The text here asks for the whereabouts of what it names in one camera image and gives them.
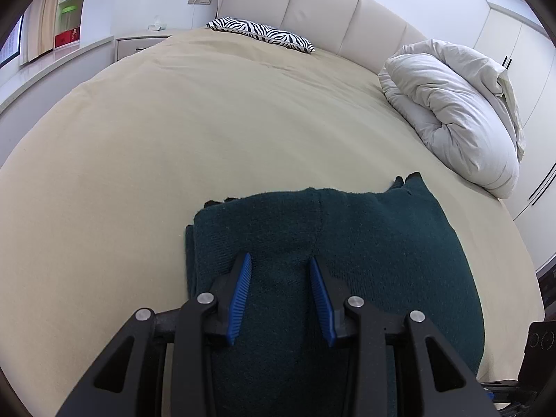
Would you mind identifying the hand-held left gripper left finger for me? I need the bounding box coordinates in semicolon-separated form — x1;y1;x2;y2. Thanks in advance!
54;252;253;417

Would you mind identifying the cream padded headboard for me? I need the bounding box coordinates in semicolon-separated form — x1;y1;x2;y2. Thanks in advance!
213;0;428;74

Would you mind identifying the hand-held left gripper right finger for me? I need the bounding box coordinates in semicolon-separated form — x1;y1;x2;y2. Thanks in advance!
308;257;500;417

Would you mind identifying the window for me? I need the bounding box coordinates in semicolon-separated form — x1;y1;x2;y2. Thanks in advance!
0;15;24;70

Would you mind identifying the white folded duvet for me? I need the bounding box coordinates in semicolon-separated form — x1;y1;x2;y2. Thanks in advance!
378;39;526;201

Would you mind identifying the red box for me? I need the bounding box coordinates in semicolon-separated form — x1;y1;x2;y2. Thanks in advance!
54;27;81;49

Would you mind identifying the bed with beige sheet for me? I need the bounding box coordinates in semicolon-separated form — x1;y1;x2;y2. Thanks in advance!
0;28;546;417

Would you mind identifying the beige curtain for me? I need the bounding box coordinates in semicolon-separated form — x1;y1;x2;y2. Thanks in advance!
19;0;66;66

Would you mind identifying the white wardrobe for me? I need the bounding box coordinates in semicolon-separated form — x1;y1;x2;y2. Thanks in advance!
473;2;556;270

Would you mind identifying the white window ledge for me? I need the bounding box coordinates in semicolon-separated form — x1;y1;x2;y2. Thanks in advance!
0;37;116;116

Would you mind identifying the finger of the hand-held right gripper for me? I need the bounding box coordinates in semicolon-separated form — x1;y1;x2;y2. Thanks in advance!
478;380;526;404

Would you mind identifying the zebra print pillow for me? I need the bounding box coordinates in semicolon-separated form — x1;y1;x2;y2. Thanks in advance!
205;17;316;55

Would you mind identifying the white nightstand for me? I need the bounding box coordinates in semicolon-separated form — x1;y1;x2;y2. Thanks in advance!
115;35;174;60

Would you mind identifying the dark teal knit sweater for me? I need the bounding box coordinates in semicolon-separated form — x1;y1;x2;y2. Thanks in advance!
185;173;485;417

